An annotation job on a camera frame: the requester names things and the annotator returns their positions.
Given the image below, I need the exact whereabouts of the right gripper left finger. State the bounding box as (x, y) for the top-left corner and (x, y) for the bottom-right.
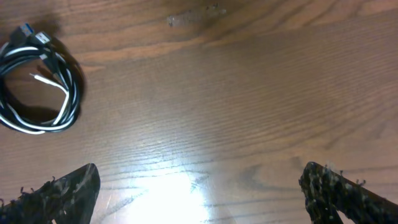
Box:
(1, 163), (101, 224)

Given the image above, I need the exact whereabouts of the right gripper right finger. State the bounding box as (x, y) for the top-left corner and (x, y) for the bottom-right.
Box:
(298, 162), (397, 224)

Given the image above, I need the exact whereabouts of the black USB cable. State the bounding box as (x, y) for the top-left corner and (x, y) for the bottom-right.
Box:
(0, 23), (86, 134)

